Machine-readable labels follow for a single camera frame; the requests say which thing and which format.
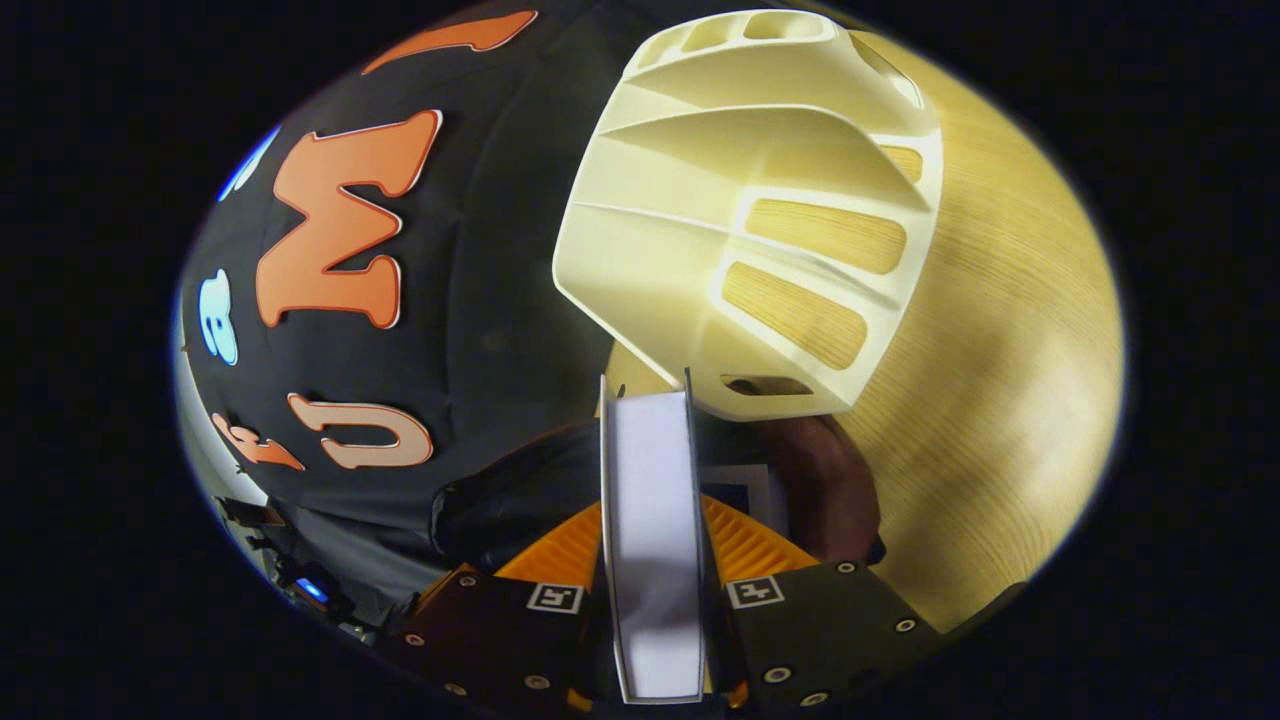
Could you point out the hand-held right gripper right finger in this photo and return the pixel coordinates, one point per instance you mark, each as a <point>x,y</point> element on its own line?
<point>830,620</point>

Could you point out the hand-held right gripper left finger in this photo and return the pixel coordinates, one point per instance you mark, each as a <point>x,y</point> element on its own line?
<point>480,630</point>

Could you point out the maroon schoolbag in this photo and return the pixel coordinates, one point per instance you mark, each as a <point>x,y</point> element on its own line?
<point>830,490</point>

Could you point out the blue cover book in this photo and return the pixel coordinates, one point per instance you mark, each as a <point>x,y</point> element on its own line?
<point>745,495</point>

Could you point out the grey cover book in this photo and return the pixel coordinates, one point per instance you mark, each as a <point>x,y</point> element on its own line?
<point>655,550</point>

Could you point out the white bookshelf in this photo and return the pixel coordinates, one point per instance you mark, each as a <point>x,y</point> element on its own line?
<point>680,250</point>

